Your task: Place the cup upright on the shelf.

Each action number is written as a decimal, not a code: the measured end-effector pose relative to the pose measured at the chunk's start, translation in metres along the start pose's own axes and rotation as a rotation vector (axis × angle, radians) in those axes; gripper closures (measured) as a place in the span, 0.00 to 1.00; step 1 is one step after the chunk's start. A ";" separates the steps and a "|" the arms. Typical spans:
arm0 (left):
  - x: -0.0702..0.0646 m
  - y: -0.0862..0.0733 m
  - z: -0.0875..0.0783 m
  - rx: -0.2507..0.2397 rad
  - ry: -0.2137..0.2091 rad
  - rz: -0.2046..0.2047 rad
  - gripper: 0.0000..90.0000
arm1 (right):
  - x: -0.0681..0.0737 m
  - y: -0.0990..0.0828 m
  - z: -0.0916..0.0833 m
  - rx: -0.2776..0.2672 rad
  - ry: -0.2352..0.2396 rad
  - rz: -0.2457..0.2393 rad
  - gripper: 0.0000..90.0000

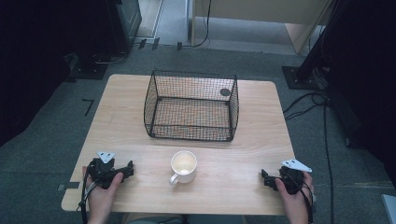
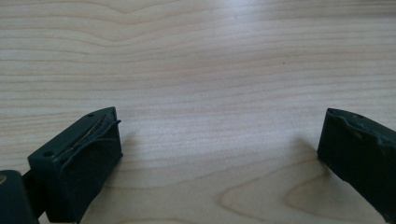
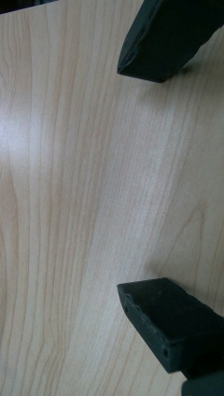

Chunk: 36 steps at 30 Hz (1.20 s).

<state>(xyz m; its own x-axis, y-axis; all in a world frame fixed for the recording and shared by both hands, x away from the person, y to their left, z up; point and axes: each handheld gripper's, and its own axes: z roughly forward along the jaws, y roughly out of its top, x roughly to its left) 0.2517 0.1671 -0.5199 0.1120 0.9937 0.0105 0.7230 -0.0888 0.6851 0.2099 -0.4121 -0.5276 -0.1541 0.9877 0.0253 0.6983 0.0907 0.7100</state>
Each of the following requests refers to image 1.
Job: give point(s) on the black stand base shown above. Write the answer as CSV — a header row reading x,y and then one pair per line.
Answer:
x,y
88,70

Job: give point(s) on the light grey box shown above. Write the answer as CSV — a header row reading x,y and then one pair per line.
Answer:
x,y
390,210

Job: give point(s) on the light wooden furniture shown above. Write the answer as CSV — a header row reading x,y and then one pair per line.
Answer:
x,y
264,12

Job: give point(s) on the person's left hand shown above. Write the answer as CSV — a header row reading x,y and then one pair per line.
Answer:
x,y
99,199

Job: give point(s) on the person's right hand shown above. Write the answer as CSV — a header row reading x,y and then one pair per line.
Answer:
x,y
295,203

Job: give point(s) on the black cabinet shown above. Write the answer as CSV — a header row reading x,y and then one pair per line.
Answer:
x,y
126,21

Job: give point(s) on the black tape piece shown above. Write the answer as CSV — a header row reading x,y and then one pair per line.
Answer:
x,y
155,43
179,46
142,43

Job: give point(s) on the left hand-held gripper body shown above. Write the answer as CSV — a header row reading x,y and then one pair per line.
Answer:
x,y
104,172

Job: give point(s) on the person's lap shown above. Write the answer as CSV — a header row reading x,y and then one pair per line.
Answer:
x,y
152,219

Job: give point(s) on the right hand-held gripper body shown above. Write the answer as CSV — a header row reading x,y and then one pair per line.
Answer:
x,y
292,180

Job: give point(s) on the white cup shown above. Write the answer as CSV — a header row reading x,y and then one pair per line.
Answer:
x,y
184,168

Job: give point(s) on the grey tape strip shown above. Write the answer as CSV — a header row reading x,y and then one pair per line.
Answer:
x,y
69,186

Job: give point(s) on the black stand with base plate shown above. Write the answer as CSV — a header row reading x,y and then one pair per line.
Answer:
x,y
306,71

